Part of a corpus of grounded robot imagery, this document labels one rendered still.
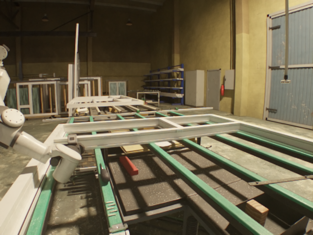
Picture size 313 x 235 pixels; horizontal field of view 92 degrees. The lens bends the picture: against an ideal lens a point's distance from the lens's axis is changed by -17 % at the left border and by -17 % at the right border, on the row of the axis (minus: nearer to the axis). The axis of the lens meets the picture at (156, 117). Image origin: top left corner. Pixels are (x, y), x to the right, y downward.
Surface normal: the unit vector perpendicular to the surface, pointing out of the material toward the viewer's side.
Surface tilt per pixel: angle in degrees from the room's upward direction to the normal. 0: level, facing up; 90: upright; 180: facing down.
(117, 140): 90
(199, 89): 90
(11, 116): 45
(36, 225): 0
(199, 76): 90
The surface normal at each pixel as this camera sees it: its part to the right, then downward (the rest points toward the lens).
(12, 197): 0.00, -0.98
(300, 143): -0.94, 0.06
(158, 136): 0.35, 0.16
